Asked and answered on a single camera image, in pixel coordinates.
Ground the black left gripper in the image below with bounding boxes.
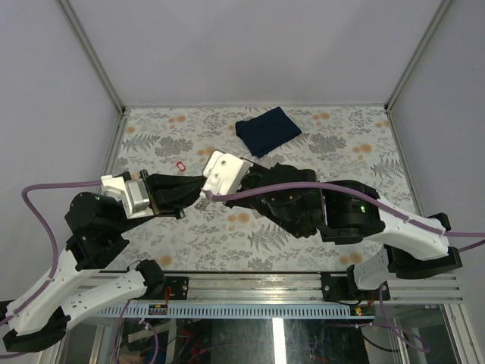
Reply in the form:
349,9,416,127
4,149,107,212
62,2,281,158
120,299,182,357
114,168,210,235

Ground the steel key holder red handle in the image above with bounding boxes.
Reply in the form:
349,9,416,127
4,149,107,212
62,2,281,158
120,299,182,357
195,198,211,211

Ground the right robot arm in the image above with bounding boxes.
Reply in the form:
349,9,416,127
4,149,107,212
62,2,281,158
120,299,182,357
218,162,462,300

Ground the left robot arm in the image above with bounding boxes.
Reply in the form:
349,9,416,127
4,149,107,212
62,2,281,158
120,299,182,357
1,170,205,358

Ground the folded dark blue cloth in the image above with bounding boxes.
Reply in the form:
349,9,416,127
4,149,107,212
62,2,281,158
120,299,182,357
235,107,302,158

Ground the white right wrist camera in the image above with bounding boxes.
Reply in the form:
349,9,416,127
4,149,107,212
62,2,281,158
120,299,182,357
200,150,253,197

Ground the aluminium table edge rail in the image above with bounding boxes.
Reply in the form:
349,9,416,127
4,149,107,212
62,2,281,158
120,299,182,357
90,269,465,304

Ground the perforated cable duct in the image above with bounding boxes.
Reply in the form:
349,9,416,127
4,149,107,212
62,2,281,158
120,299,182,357
97,303,374,320

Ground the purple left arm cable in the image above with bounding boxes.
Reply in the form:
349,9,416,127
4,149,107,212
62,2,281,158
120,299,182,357
0,180,105,359

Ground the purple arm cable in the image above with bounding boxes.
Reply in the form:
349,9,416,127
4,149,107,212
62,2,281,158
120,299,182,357
210,181,485,253
0,180,105,359

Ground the left aluminium frame post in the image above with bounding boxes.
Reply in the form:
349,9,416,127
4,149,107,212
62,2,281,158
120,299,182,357
55,0,126,115

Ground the aluminium frame post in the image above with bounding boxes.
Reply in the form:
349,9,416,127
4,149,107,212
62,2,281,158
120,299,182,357
384,0,455,111
55,0,126,115

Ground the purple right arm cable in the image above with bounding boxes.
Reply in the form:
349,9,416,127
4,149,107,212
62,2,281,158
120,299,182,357
210,181,485,253

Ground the right aluminium frame post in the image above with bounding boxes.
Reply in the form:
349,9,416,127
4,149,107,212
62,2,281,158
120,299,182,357
384,0,455,111

